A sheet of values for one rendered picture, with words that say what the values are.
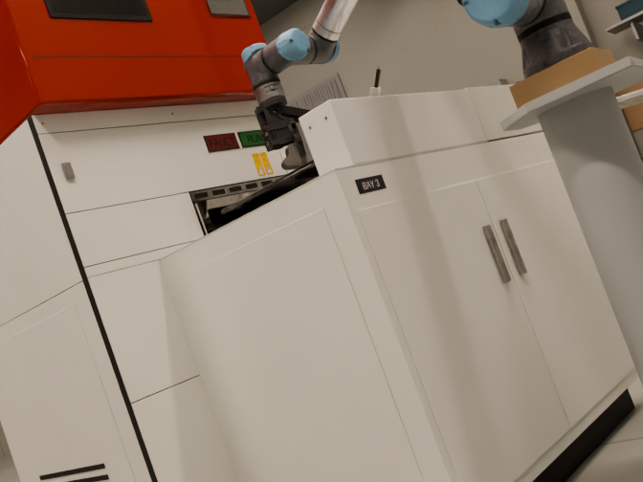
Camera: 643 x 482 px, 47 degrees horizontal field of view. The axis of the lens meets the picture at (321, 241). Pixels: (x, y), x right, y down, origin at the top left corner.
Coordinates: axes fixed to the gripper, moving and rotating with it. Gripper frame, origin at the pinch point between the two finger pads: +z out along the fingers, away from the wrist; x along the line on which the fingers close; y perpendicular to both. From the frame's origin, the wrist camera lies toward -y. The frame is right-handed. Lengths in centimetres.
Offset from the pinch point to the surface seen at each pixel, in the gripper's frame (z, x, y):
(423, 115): 0.7, 30.4, -21.9
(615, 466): 91, 28, -37
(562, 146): 19, 50, -39
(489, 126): 5.8, 15.4, -45.3
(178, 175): -11.1, -10.3, 30.4
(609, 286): 50, 48, -39
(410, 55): -234, -751, -416
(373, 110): -1.5, 40.0, -6.9
